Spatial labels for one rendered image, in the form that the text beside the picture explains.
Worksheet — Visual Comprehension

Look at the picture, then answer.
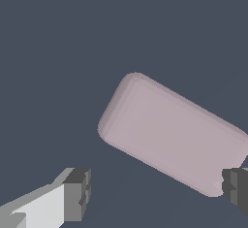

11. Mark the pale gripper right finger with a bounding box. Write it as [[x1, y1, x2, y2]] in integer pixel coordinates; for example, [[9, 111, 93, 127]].
[[221, 167, 248, 219]]

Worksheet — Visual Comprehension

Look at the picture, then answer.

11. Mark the pale pink rounded block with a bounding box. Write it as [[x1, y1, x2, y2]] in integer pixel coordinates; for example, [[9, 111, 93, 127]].
[[97, 72, 248, 198]]

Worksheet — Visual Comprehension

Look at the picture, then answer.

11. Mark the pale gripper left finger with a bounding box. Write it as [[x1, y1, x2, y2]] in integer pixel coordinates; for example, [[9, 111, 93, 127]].
[[0, 167, 92, 228]]

